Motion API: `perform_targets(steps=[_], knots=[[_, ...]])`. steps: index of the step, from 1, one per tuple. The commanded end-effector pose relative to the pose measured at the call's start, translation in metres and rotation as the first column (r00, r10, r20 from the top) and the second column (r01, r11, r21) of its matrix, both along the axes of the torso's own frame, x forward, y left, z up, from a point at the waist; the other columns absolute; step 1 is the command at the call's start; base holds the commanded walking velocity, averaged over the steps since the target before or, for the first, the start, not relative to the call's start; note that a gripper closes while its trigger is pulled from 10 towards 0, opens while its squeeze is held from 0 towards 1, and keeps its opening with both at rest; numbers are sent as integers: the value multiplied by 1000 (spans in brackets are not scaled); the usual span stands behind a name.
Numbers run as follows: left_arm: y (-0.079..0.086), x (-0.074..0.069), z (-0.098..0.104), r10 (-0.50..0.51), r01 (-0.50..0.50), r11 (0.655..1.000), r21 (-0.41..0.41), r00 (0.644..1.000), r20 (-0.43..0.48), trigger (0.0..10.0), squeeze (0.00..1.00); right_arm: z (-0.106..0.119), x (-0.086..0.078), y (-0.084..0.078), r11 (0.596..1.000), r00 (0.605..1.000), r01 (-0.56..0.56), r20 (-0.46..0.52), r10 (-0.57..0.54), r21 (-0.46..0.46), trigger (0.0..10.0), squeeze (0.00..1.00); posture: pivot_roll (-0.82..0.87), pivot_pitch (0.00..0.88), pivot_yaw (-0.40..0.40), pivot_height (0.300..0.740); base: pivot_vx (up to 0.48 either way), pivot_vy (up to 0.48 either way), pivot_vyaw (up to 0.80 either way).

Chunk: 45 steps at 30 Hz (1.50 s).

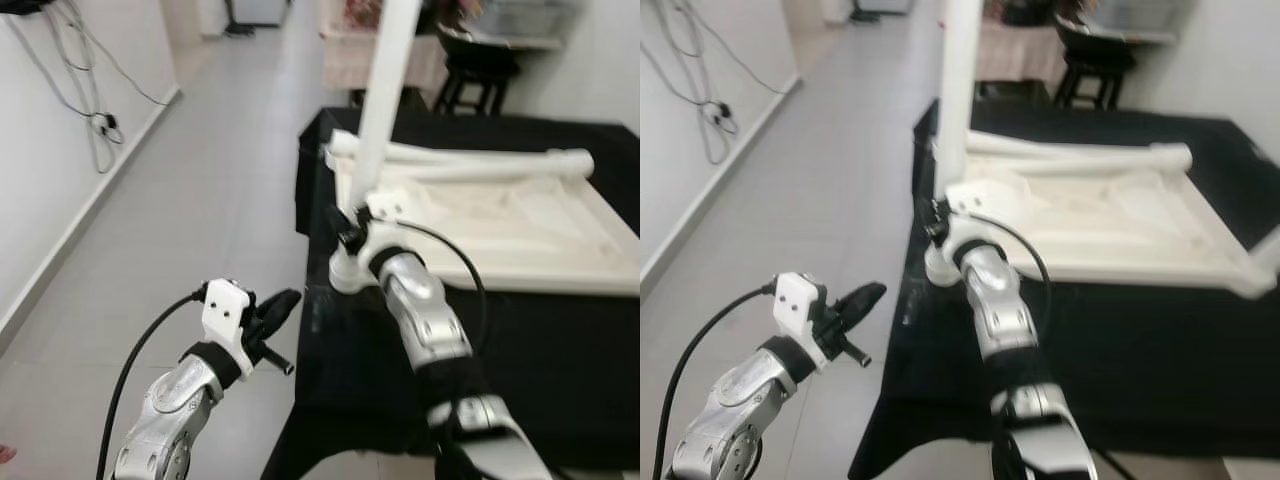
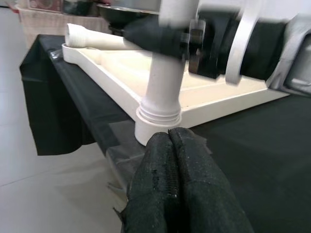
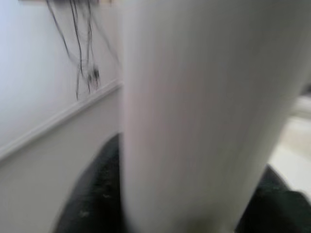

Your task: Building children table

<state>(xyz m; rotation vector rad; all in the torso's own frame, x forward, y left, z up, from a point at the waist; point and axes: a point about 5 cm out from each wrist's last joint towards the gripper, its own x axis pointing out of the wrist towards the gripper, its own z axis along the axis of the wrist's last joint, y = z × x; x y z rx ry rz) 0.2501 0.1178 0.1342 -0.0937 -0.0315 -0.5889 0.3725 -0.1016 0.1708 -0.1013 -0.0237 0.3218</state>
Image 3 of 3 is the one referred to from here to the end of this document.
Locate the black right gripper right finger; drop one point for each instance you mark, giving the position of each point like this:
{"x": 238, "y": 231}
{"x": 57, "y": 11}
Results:
{"x": 279, "y": 213}

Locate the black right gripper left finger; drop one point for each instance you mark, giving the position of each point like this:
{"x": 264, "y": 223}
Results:
{"x": 97, "y": 194}

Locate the white threaded plastic table leg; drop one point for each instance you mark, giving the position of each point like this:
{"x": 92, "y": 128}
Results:
{"x": 194, "y": 109}

